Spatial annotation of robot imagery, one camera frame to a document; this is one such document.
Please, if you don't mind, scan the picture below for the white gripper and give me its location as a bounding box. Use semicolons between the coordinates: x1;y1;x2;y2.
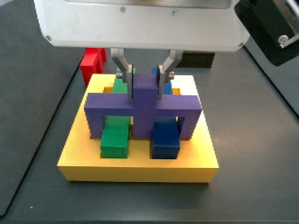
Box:
34;0;249;100

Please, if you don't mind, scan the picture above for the yellow slotted board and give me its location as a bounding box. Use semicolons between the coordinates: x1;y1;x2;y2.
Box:
58;74;219;183

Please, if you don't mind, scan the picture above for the red comb-shaped block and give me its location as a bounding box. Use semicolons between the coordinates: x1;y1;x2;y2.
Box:
79;48;109;85

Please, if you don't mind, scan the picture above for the blue long block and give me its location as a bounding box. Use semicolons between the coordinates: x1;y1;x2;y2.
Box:
150;66;183;160

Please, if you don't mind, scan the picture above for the green long block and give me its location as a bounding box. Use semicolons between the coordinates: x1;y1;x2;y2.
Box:
98;66;137;159

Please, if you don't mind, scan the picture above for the black angle bracket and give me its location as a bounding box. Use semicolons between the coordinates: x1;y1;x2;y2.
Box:
178;52;215;68

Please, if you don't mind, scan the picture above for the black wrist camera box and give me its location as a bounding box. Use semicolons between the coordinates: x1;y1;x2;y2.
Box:
235;0;299;67

